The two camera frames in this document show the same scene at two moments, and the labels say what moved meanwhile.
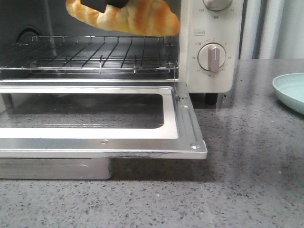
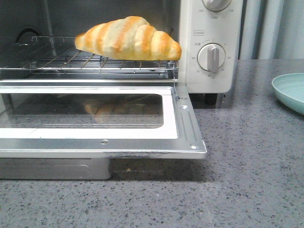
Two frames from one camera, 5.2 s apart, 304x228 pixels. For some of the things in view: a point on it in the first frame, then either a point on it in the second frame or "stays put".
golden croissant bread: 142,17 to 128,38
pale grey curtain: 272,29 stays put
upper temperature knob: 216,5 stays put
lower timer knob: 212,57 stays put
